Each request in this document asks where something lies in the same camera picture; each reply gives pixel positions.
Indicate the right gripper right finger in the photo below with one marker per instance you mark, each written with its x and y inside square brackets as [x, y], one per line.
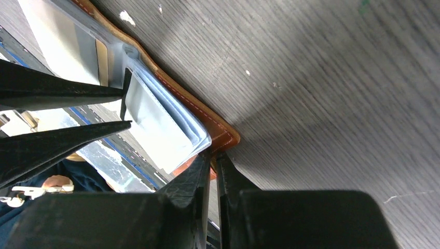
[255, 218]

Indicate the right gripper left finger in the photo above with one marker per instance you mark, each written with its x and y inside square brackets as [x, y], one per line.
[175, 216]

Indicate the brown leather card holder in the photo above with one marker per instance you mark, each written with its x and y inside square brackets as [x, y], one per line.
[171, 125]

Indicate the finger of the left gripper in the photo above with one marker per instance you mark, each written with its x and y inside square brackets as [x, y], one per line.
[24, 156]
[28, 89]

